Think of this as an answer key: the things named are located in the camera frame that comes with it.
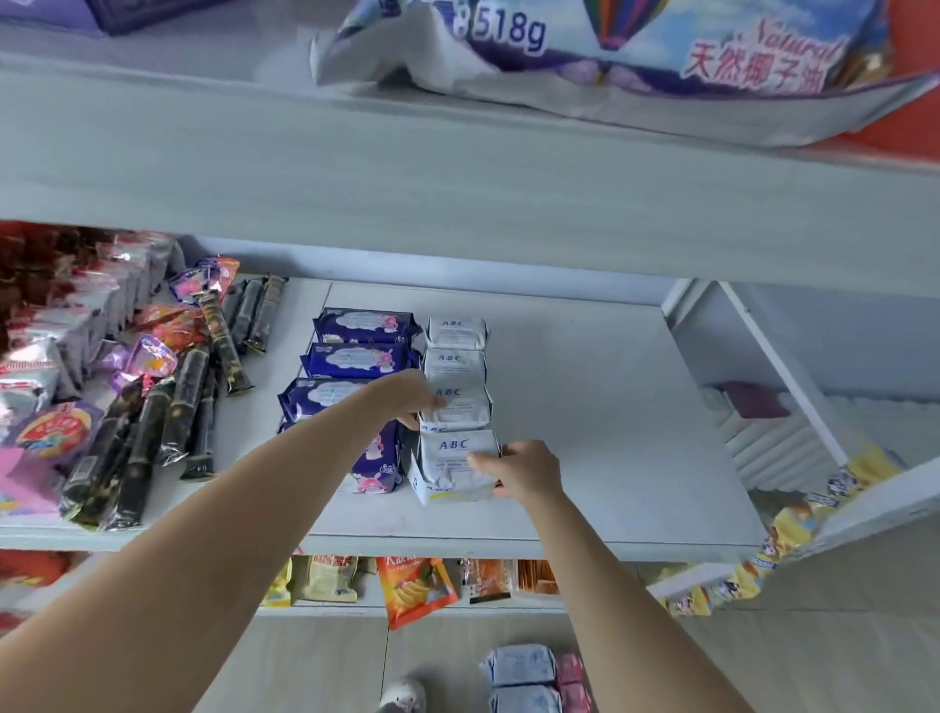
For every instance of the pink box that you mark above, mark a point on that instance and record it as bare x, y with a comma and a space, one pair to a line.
22, 485

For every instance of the person's left forearm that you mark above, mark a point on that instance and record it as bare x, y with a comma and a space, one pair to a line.
183, 573

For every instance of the small white ABC packet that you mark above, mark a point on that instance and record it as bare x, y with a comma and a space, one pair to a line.
463, 411
444, 466

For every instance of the pile of red snack packets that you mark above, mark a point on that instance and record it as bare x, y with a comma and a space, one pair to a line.
29, 250

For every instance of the person's right hand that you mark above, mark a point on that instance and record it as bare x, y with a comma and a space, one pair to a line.
525, 474

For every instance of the person's left shoe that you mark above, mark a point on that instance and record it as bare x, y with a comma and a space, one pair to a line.
402, 696

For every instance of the row of red strip packets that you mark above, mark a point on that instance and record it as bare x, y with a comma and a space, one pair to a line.
488, 580

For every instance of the blue cardboard box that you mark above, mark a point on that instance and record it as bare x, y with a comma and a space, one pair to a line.
44, 11

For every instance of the purple cloth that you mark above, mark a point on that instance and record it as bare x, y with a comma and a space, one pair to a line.
756, 400

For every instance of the white radiator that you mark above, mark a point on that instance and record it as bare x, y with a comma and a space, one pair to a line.
778, 441

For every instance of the person's right forearm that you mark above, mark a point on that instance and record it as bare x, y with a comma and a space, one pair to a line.
631, 617

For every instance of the row of dark stick packets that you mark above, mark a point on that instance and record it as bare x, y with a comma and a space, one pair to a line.
161, 411

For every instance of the orange chip bag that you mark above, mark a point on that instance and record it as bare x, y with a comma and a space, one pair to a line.
415, 588

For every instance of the pile of red bags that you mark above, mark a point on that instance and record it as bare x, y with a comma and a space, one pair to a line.
29, 569

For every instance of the round purple candy tin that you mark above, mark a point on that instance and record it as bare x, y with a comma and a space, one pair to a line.
55, 430

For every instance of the long white pad packet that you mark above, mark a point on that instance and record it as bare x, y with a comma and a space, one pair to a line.
521, 665
525, 699

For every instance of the purple pad packet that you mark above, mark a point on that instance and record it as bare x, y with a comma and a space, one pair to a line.
378, 463
363, 327
352, 360
316, 397

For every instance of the heap of purple candy packets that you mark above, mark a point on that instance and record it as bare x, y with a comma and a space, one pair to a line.
147, 356

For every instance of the person's left hand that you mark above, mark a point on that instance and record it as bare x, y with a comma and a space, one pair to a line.
407, 397

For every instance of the yellow chip bag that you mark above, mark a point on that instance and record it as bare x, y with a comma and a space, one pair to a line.
279, 588

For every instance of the white perforated rack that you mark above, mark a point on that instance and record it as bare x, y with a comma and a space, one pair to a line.
881, 507

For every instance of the white metal shelf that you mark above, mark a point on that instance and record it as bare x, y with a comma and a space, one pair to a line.
587, 382

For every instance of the large purple detergent bag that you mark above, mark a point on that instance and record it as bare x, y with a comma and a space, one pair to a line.
602, 59

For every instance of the row of silver red packets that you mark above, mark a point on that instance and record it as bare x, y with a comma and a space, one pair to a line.
73, 316

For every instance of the beige snack bag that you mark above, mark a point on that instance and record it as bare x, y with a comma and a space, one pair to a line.
327, 579

